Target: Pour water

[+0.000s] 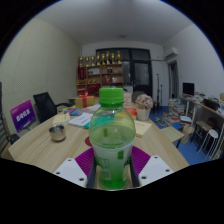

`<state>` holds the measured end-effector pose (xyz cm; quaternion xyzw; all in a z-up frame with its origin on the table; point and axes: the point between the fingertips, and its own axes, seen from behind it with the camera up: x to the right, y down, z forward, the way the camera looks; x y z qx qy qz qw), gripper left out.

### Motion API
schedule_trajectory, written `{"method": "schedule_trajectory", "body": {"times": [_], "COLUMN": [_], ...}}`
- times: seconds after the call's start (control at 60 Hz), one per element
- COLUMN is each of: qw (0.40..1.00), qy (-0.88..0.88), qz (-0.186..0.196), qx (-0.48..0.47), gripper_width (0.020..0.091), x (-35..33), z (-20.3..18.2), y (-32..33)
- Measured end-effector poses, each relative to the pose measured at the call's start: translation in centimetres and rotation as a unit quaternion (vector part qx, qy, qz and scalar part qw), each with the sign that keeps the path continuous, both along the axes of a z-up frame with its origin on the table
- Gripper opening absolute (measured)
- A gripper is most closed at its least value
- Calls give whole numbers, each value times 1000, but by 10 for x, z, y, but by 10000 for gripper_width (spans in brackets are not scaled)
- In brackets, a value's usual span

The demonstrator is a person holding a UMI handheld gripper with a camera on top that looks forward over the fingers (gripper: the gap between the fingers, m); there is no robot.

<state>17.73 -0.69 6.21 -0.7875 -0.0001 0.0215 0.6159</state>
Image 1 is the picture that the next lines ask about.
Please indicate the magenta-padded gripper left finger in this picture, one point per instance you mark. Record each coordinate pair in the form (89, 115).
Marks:
(70, 170)

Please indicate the flat round red coaster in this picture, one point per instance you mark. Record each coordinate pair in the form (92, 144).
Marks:
(88, 141)

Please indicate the white stool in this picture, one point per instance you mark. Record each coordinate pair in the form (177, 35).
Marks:
(211, 135)

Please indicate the black computer monitor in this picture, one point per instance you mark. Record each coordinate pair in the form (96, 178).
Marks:
(188, 89)

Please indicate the beige paper envelope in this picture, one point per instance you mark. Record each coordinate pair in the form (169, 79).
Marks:
(142, 128)

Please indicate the small metal cup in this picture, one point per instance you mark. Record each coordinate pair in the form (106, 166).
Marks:
(57, 133)

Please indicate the white booklet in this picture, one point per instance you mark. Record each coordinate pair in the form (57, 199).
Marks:
(81, 119)

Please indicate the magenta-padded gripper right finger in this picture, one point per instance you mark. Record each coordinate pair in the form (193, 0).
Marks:
(155, 170)

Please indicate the teal book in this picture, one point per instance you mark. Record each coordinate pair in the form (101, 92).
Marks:
(87, 125)

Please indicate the black bag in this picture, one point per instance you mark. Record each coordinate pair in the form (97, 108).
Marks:
(14, 138)

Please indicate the wooden wall desk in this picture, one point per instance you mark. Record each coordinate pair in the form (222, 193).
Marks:
(203, 106)

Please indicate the pink flowers in white pot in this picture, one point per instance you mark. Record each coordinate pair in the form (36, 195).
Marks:
(144, 106)

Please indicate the grey ribbed suitcase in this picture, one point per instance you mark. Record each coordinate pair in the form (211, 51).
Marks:
(3, 136)

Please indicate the blue picture book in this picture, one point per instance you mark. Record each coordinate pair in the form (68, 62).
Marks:
(73, 111)

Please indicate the black office chair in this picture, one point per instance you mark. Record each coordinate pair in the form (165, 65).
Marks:
(45, 105)

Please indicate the black tripod stand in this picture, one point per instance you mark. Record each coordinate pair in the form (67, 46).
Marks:
(158, 88)

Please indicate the cream notebook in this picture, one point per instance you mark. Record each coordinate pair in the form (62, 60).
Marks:
(61, 119)

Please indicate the white orange carton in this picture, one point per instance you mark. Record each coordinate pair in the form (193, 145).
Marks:
(128, 99)

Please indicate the small wooden side table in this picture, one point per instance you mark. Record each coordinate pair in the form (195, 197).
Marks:
(172, 134)

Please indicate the wooden shelf unit with trophies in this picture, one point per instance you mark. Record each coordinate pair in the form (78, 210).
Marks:
(100, 75)

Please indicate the yellow gift box red ribbon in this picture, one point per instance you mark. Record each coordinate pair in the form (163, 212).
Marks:
(84, 101)

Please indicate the grey armchair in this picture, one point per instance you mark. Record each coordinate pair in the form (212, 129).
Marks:
(137, 96)

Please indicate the orange red book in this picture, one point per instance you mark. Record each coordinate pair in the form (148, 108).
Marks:
(132, 112)

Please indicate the purple sign board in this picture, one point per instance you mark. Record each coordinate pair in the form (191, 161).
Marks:
(22, 115)

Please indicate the dark glass double door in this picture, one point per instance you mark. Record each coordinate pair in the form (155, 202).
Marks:
(140, 73)

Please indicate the green drink bottle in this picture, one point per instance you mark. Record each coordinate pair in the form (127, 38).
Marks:
(111, 140)

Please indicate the white air conditioner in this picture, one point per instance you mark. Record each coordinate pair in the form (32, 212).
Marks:
(171, 53)

